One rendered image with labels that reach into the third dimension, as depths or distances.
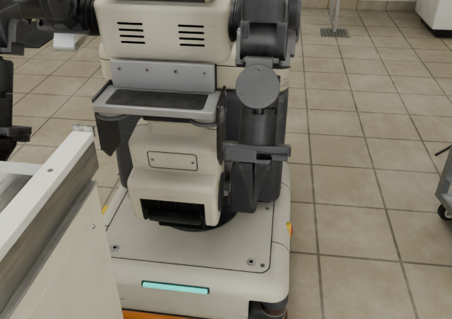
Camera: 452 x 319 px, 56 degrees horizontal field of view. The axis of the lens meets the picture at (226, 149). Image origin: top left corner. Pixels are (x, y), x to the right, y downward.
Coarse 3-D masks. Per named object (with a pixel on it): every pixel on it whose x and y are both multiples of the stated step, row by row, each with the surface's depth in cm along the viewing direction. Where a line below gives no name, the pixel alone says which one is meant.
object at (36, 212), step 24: (72, 144) 57; (48, 168) 52; (72, 168) 54; (96, 168) 62; (24, 192) 48; (48, 192) 49; (72, 192) 55; (0, 216) 45; (24, 216) 45; (48, 216) 49; (0, 240) 42; (24, 240) 45; (48, 240) 50; (0, 264) 41; (24, 264) 45; (0, 288) 41; (0, 312) 42
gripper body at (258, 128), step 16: (240, 112) 65; (272, 112) 63; (240, 128) 64; (256, 128) 63; (272, 128) 63; (224, 144) 63; (240, 144) 63; (256, 144) 63; (272, 144) 64; (288, 144) 68
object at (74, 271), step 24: (0, 192) 58; (96, 192) 60; (72, 216) 54; (96, 216) 60; (72, 240) 54; (96, 240) 61; (48, 264) 48; (72, 264) 54; (96, 264) 61; (24, 288) 44; (48, 288) 48; (72, 288) 54; (96, 288) 62; (24, 312) 44; (48, 312) 49; (72, 312) 55; (96, 312) 63; (120, 312) 74
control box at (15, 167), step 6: (0, 162) 64; (6, 162) 64; (12, 162) 64; (18, 162) 64; (0, 168) 63; (6, 168) 63; (12, 168) 63; (18, 168) 63; (24, 168) 63; (30, 168) 63; (36, 168) 63; (30, 174) 61
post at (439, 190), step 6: (450, 150) 160; (450, 156) 160; (450, 162) 160; (444, 168) 165; (450, 168) 162; (444, 174) 165; (444, 180) 165; (438, 186) 169; (444, 186) 166; (438, 192) 169; (444, 192) 168; (438, 198) 170
